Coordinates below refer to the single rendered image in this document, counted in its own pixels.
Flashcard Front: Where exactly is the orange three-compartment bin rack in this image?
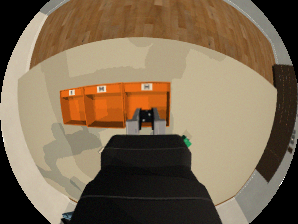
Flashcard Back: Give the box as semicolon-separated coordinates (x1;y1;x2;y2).
60;82;170;129

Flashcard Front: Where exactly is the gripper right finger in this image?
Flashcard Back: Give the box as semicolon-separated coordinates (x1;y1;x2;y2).
151;108;166;135

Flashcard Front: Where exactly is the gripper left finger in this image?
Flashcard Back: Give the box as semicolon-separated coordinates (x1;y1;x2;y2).
125;108;142;135

